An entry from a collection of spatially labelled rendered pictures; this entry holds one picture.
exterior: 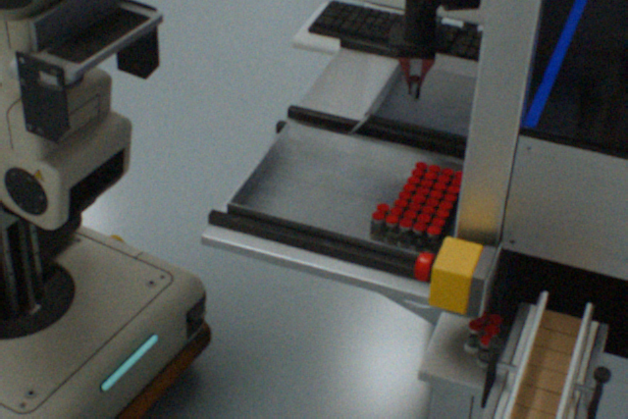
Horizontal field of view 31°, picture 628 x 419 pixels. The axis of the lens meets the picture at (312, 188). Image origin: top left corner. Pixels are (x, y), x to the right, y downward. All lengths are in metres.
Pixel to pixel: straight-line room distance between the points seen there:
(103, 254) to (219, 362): 0.40
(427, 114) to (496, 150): 0.61
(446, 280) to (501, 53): 0.32
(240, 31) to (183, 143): 0.74
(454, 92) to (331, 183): 0.38
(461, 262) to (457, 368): 0.16
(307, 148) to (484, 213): 0.51
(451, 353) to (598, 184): 0.32
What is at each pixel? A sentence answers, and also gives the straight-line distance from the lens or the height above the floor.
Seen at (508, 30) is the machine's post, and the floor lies 1.35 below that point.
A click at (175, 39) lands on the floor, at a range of 4.13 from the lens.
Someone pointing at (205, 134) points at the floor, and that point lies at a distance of 3.60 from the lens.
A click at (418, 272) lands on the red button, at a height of 1.00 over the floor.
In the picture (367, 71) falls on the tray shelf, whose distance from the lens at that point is 2.22.
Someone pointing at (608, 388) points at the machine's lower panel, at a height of 0.81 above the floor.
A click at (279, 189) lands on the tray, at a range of 1.89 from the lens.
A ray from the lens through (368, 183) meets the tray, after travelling 1.91.
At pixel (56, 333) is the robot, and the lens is 2.53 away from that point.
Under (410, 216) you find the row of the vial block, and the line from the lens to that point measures 1.77.
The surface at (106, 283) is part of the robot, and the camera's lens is 2.64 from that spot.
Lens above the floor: 2.01
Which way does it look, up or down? 36 degrees down
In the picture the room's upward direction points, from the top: 2 degrees clockwise
